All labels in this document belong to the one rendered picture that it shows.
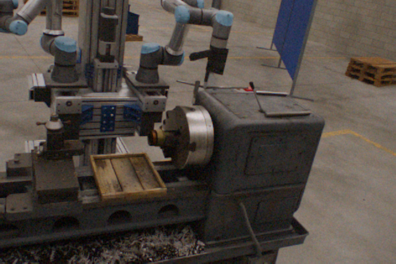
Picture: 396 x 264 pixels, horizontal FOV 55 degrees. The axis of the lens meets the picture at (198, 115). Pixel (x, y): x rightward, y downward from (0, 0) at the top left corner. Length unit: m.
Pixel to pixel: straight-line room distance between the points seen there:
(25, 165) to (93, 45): 0.87
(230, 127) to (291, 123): 0.33
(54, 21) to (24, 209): 1.09
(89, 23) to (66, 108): 0.54
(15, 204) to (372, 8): 12.04
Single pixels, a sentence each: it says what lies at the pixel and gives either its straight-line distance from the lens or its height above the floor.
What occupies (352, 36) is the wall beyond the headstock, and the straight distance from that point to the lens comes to 13.18.
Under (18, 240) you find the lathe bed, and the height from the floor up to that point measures 0.70.
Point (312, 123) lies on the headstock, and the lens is 2.01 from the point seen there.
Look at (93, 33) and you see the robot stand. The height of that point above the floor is 1.41.
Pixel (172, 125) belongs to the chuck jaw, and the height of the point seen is 1.13.
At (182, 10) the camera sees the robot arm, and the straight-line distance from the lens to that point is 1.70.
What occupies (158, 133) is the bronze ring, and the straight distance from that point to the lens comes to 1.82.
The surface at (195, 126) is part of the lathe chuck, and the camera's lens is 1.77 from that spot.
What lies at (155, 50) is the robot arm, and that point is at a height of 1.37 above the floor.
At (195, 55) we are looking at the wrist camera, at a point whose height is 1.51.
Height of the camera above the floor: 1.89
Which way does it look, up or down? 22 degrees down
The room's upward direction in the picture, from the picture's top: 10 degrees clockwise
